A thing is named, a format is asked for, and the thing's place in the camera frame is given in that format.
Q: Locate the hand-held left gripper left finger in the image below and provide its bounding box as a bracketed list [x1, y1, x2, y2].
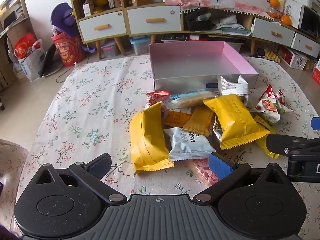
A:
[34, 153, 125, 203]

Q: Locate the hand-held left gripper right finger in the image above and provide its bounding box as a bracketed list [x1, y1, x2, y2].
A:
[194, 152, 288, 203]

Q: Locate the pink cake snack packet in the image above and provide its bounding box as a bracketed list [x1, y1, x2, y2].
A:
[194, 159, 218, 187]

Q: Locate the thin yellow snack packet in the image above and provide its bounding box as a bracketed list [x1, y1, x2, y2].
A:
[252, 115, 279, 160]

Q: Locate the red and white nut packet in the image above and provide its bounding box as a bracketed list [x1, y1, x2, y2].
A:
[251, 84, 293, 125]

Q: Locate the white and blue snack packet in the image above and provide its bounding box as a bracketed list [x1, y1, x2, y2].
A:
[164, 127, 216, 162]

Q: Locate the small mustard snack packet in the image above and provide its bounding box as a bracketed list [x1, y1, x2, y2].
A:
[182, 106, 217, 137]

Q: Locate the large yellow snack packet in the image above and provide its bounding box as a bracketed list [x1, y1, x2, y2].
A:
[129, 101, 175, 174]
[203, 94, 271, 150]

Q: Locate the orange snack packet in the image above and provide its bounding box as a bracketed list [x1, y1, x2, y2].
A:
[164, 107, 193, 128]

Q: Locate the clear biscuit packet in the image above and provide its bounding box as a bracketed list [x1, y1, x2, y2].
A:
[162, 91, 217, 109]

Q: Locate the white and silver snack packet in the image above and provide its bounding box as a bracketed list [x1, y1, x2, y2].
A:
[217, 75, 250, 98]

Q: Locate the red snack packet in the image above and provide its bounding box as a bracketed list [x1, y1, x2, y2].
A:
[143, 91, 170, 110]

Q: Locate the pink cardboard box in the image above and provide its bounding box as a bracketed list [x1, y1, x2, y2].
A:
[149, 41, 259, 92]

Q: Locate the floral tablecloth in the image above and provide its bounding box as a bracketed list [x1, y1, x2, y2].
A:
[14, 54, 320, 232]

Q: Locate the red and white gift box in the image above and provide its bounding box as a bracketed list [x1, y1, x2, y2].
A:
[276, 45, 310, 68]

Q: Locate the yellow egg tray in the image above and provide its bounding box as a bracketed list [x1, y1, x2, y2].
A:
[264, 49, 280, 62]

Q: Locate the white microwave oven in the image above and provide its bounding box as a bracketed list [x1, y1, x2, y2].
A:
[298, 4, 320, 37]

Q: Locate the white printed box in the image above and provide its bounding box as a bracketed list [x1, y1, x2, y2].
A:
[283, 0, 305, 30]

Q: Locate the low wooden cabinet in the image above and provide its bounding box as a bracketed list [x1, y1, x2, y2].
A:
[181, 5, 320, 58]

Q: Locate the clear storage bin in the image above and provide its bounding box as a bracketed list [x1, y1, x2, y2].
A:
[101, 40, 121, 58]

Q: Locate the bag of small oranges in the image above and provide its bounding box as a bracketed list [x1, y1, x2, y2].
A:
[266, 7, 285, 20]

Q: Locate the red round gift bag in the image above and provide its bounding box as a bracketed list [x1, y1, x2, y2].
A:
[51, 33, 87, 67]

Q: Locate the white shopping bag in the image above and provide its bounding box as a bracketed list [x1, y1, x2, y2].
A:
[18, 39, 46, 82]

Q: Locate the blue lidded storage bin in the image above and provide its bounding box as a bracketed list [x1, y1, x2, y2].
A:
[128, 36, 152, 55]

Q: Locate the pile of papers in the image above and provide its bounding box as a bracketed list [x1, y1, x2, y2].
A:
[212, 14, 252, 36]

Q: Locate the black storage box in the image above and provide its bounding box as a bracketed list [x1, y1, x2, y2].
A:
[183, 11, 213, 31]

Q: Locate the purple plush toy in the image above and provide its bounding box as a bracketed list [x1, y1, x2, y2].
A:
[50, 2, 81, 38]

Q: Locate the wooden shelf cabinet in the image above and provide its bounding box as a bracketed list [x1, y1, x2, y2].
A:
[65, 0, 183, 60]

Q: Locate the small white product box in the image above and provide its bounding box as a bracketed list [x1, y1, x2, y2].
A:
[82, 1, 95, 18]

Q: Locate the yellow fruit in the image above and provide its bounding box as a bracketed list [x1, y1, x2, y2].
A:
[93, 0, 107, 15]

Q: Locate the pink cloth cover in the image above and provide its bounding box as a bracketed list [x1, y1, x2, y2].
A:
[162, 0, 272, 18]

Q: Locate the white drawer with wooden handle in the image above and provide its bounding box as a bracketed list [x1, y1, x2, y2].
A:
[291, 33, 320, 58]
[78, 17, 127, 43]
[251, 17, 297, 47]
[127, 5, 181, 35]

